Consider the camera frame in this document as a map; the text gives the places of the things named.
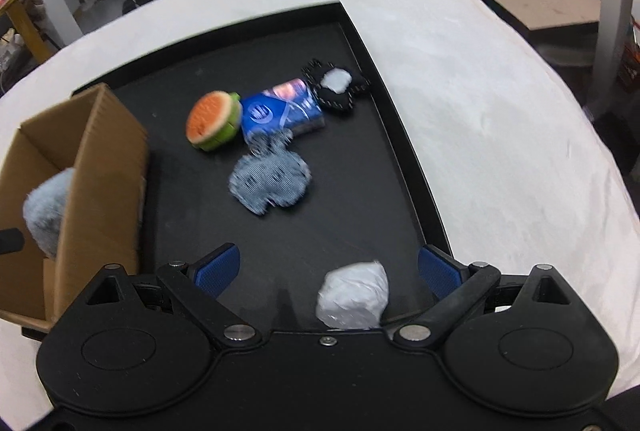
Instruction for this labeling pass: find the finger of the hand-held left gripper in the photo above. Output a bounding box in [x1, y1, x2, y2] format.
[0, 228, 26, 255]

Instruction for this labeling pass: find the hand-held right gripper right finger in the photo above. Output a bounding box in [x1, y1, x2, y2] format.
[392, 245, 576, 351]

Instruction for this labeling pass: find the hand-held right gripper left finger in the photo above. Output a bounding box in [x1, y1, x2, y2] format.
[87, 242, 263, 349]

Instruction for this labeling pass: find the white soft ball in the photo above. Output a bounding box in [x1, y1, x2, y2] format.
[316, 260, 390, 331]

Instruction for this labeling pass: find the blue checked plush toy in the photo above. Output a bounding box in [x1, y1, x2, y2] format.
[228, 131, 313, 217]

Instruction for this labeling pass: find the black tray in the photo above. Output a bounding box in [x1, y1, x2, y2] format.
[22, 1, 457, 342]

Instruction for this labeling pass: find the brown cardboard box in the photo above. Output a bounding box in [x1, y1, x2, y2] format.
[0, 83, 151, 332]

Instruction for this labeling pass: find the watermelon slice plush toy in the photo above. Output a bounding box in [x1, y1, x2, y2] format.
[185, 91, 243, 152]

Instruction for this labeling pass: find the blue tissue packet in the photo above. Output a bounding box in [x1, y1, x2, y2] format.
[240, 78, 327, 146]

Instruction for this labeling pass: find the black paw plush toy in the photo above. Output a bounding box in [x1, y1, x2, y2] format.
[301, 58, 371, 116]

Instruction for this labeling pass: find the grey fluffy plush toy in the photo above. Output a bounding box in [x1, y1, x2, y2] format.
[22, 167, 77, 259]

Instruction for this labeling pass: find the gold round table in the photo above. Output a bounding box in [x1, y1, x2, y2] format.
[0, 0, 68, 62]

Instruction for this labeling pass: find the red bag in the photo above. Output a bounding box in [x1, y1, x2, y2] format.
[617, 18, 640, 92]

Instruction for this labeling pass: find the white stand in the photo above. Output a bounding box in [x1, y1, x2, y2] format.
[590, 0, 640, 112]

